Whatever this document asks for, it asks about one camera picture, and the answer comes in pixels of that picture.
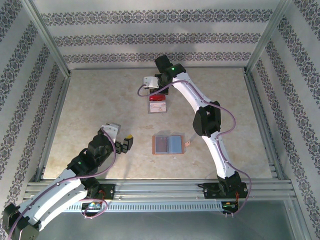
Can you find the pink leather card holder wallet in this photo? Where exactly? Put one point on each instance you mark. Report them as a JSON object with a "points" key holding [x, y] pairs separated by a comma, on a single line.
{"points": [[175, 145]]}

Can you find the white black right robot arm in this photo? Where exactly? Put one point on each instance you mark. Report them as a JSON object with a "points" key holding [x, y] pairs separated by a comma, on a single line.
{"points": [[213, 152]]}

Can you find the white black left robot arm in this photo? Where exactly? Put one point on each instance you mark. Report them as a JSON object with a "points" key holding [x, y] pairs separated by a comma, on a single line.
{"points": [[57, 197]]}

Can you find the black VIP card stack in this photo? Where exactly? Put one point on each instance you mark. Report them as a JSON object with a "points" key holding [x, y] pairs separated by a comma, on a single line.
{"points": [[166, 92]]}

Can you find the red card stack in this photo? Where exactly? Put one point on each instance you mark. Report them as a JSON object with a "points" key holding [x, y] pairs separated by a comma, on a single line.
{"points": [[157, 97]]}

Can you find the white VIP card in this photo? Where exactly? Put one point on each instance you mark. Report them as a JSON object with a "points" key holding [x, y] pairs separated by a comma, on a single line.
{"points": [[157, 107]]}

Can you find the clear acrylic card stand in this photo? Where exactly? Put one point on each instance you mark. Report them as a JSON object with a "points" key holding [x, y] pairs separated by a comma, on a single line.
{"points": [[157, 113]]}

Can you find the grey sheet metal tray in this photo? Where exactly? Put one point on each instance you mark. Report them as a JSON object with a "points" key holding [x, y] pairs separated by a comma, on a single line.
{"points": [[162, 227]]}

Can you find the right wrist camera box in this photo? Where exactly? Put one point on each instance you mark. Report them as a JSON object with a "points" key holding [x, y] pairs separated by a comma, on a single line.
{"points": [[150, 81]]}

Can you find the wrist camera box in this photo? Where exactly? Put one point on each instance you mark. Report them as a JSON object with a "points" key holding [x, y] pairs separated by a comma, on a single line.
{"points": [[150, 81], [111, 132]]}

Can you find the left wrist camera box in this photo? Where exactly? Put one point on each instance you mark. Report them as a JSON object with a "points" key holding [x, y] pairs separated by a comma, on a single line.
{"points": [[111, 132]]}

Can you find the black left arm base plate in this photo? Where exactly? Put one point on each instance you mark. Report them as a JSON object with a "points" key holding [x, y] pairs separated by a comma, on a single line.
{"points": [[108, 191]]}

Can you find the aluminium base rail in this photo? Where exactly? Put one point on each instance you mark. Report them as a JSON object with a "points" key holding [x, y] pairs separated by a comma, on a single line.
{"points": [[155, 186]]}

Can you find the aluminium side rail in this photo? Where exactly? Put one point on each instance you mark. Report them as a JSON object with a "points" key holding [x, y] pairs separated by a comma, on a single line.
{"points": [[262, 125], [53, 125]]}

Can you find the aluminium wall rail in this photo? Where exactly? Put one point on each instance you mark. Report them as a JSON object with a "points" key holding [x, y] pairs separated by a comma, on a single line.
{"points": [[112, 68]]}

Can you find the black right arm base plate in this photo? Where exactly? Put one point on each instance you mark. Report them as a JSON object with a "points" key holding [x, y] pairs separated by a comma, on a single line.
{"points": [[207, 190]]}

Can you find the aluminium corner post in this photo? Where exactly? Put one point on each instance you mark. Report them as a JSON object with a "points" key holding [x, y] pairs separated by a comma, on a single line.
{"points": [[268, 37], [47, 40]]}

